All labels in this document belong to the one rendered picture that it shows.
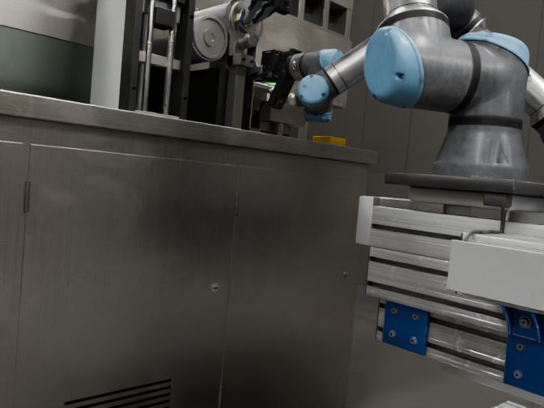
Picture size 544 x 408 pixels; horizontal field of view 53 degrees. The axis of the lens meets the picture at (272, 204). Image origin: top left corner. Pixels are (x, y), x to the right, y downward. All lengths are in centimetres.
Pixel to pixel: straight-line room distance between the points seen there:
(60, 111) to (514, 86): 77
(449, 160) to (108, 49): 103
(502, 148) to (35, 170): 80
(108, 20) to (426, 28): 99
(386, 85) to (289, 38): 146
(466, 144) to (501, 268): 25
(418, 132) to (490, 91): 289
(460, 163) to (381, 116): 310
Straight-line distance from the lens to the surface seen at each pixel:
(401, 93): 87
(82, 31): 180
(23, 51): 173
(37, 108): 106
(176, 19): 142
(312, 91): 134
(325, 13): 250
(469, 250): 78
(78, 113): 109
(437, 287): 94
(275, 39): 226
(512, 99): 95
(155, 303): 124
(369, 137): 404
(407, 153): 384
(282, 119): 174
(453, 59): 90
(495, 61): 94
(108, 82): 160
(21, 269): 110
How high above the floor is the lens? 79
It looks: 3 degrees down
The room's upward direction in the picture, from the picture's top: 5 degrees clockwise
